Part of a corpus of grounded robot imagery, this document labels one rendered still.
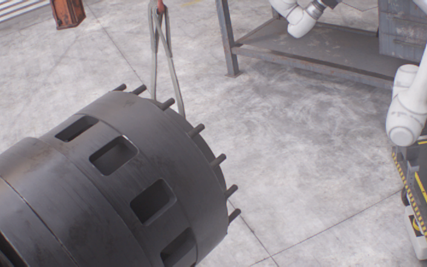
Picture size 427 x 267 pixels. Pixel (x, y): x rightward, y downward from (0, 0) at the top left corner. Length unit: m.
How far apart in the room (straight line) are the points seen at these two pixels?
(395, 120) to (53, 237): 0.91
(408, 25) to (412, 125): 1.50
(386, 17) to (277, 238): 1.35
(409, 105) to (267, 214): 1.24
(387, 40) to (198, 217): 1.98
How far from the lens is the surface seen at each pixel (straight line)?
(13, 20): 6.57
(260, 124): 3.06
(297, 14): 2.58
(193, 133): 1.18
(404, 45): 2.88
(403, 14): 2.81
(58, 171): 1.05
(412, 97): 1.38
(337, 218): 2.38
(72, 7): 0.95
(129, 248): 1.04
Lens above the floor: 1.67
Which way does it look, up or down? 32 degrees down
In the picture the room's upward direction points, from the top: 12 degrees counter-clockwise
